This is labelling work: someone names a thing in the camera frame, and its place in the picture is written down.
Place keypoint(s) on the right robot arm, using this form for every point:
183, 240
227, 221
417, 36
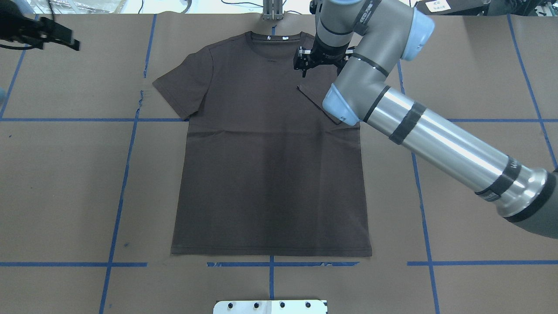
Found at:
365, 40

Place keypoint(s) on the white camera pillar base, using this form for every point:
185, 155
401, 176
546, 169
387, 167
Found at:
271, 307

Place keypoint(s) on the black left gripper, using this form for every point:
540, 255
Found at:
22, 25

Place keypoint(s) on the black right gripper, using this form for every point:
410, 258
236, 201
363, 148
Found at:
328, 53

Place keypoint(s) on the aluminium frame post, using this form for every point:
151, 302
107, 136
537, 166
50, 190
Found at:
272, 10

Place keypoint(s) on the brown t-shirt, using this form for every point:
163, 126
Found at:
266, 171

